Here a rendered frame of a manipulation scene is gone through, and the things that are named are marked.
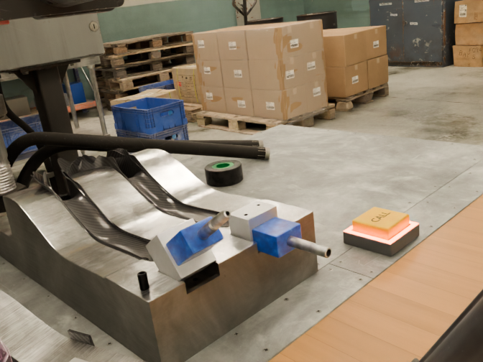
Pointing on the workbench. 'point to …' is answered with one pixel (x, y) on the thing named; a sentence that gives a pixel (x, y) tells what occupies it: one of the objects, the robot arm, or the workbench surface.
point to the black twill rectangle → (80, 337)
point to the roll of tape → (223, 173)
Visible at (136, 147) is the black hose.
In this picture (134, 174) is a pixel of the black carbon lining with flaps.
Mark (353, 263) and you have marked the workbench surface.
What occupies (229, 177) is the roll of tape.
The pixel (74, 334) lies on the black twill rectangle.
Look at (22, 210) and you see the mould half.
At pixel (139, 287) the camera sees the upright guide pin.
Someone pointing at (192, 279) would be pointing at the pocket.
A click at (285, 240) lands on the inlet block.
